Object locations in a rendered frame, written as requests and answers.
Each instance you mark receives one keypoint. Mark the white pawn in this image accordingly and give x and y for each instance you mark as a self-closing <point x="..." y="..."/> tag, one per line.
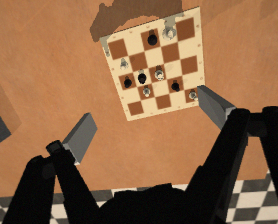
<point x="146" y="91"/>
<point x="193" y="96"/>
<point x="124" y="66"/>

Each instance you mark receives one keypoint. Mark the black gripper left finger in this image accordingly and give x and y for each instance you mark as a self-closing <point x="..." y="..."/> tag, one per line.
<point x="32" y="200"/>

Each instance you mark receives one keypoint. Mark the wooden chessboard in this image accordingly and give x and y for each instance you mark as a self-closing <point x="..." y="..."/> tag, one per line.
<point x="180" y="59"/>

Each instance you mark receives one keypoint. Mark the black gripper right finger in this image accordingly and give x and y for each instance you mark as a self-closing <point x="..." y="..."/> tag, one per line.
<point x="210" y="189"/>

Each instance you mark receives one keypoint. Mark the white rook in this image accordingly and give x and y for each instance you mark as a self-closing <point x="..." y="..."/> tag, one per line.
<point x="159" y="75"/>

